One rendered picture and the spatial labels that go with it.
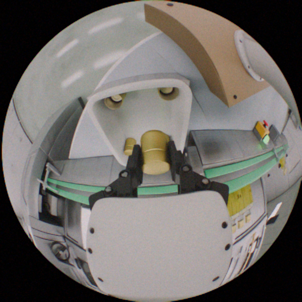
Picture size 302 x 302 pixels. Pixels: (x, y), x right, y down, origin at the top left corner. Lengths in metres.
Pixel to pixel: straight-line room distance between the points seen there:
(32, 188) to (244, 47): 0.96
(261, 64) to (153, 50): 0.20
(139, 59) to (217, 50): 0.15
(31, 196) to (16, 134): 2.92
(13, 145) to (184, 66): 3.60
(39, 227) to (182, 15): 0.98
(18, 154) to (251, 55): 3.66
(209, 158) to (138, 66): 0.28
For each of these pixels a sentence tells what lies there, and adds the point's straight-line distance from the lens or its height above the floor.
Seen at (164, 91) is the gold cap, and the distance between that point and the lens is 0.20.
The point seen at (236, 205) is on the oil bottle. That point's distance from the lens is 0.45.
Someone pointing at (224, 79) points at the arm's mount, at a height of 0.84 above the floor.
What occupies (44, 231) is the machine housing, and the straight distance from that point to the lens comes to 0.88.
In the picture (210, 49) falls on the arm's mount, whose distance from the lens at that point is 0.16.
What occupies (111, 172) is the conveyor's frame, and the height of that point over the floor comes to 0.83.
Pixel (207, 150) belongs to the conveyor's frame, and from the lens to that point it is 0.29.
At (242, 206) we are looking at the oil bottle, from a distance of 0.48.
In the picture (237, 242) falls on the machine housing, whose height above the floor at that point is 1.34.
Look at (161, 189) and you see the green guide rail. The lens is 0.34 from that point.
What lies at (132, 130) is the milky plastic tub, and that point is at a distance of 0.28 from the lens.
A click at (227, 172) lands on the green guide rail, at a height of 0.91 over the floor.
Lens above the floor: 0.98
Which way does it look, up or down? 36 degrees down
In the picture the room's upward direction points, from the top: 177 degrees clockwise
